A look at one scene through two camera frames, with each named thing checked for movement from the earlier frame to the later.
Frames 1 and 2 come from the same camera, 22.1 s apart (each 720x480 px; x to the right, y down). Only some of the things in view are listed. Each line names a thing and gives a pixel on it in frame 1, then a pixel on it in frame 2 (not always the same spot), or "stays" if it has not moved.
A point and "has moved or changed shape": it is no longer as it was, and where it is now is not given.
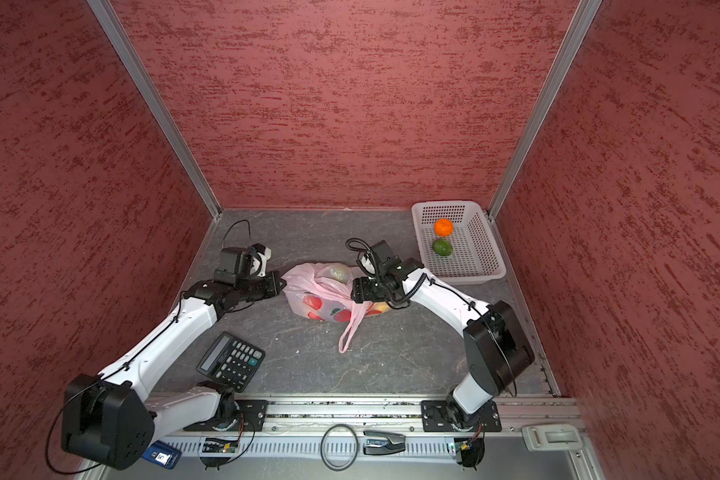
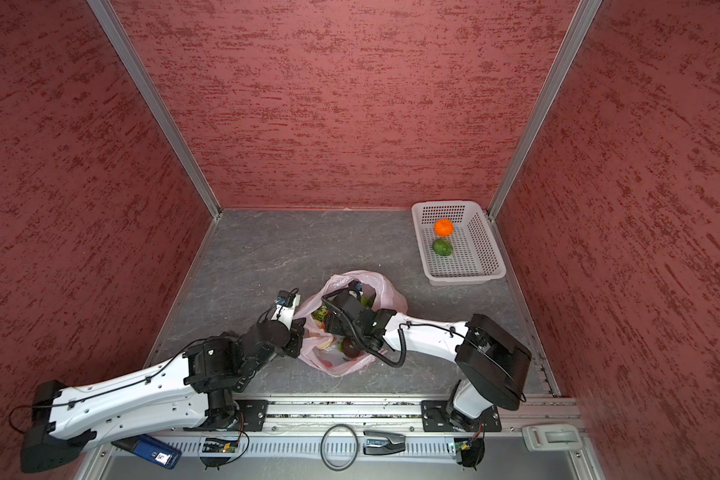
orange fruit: x=444 y=227 stays
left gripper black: x=273 y=289 -> x=297 y=332
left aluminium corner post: x=158 y=105 stays
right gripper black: x=361 y=288 -> x=334 y=323
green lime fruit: x=442 y=247 stays
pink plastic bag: x=324 y=292 has moved or changed shape
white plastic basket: x=458 y=242 stays
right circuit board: x=472 y=450 stays
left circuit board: x=219 y=447 stays
